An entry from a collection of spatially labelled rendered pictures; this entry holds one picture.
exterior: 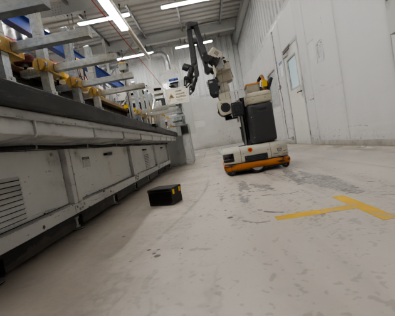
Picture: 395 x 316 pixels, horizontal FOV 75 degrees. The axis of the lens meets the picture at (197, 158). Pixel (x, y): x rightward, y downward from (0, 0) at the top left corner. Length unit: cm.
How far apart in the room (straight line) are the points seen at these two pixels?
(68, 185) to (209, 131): 1030
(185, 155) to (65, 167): 406
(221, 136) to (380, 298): 1120
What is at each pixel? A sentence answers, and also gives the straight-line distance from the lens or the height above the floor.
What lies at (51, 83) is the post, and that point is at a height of 75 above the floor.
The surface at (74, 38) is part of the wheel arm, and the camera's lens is 106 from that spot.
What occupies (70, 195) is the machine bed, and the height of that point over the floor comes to 21.
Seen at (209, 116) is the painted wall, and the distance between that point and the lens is 1178.
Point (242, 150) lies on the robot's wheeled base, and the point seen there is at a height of 25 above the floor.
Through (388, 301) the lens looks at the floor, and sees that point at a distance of 73.
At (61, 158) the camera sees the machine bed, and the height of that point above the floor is 44.
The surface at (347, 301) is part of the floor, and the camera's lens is 71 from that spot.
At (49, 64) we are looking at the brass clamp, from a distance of 134.
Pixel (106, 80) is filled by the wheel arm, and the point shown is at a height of 81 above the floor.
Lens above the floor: 39
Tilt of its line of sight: 3 degrees down
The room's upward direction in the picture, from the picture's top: 10 degrees counter-clockwise
